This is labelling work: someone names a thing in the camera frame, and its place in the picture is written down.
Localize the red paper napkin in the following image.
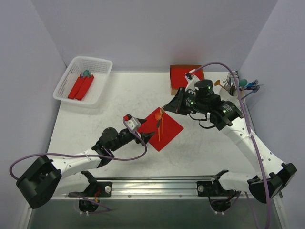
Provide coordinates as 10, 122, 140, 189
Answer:
138, 107, 183, 152

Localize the orange plastic spoon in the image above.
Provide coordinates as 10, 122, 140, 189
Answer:
155, 113, 163, 142

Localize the white utensil holder cup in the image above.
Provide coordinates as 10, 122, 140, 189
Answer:
219, 88, 241, 108

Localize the teal spoon in basket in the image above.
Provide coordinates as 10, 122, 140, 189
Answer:
82, 70, 92, 78

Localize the aluminium rail frame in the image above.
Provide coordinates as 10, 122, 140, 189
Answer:
19, 70, 290, 229

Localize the gold fork green handle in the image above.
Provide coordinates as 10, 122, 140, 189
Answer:
156, 107, 164, 128

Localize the blue plastic fork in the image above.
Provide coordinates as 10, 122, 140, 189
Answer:
242, 79, 261, 99

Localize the brown cardboard box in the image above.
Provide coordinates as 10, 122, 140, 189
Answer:
170, 64, 204, 95

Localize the red rolled napkin left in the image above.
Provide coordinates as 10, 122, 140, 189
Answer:
68, 76, 86, 99

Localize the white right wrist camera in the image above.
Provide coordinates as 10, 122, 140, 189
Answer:
185, 69, 200, 91

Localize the silver metal fork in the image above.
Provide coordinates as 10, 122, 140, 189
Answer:
223, 73, 236, 96

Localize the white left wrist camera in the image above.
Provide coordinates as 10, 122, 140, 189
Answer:
123, 114, 141, 131

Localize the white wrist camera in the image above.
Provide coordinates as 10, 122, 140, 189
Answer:
123, 114, 141, 131
185, 69, 200, 91

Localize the teal spoon in cup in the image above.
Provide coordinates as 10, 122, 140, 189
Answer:
239, 79, 248, 88

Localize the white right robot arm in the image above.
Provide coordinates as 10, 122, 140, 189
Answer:
164, 80, 297, 203

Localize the white plastic basket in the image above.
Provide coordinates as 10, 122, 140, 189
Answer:
53, 56, 113, 108

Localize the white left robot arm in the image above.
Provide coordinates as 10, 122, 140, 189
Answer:
16, 115, 155, 209

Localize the red napkin stack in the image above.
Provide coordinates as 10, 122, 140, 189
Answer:
170, 65, 200, 89

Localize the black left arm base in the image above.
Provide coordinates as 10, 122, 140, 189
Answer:
68, 181, 112, 215

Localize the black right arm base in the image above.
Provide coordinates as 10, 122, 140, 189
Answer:
196, 181, 240, 215

